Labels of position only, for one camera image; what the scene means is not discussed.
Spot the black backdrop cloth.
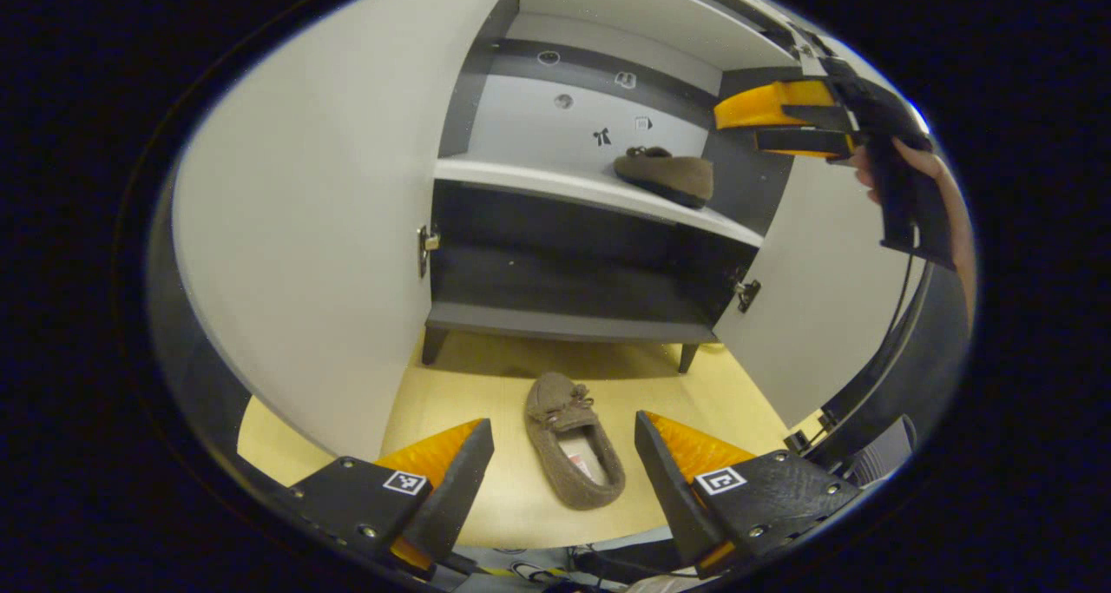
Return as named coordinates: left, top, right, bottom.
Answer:
left=146, top=168, right=973, bottom=490

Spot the white cabinet door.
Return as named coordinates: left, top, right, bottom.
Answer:
left=712, top=155, right=925, bottom=429
left=172, top=0, right=526, bottom=464

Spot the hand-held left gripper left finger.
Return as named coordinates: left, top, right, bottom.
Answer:
left=286, top=418, right=496, bottom=577

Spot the white cabinet shelf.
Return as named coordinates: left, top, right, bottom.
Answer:
left=519, top=0, right=799, bottom=71
left=434, top=155, right=765, bottom=248

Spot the white shoe cabinet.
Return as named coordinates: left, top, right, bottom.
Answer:
left=421, top=0, right=834, bottom=375

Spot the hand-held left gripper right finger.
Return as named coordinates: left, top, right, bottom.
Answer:
left=634, top=411, right=862, bottom=577

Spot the brown slipper shoe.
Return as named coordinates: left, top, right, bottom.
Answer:
left=613, top=146, right=715, bottom=210
left=524, top=372, right=627, bottom=511

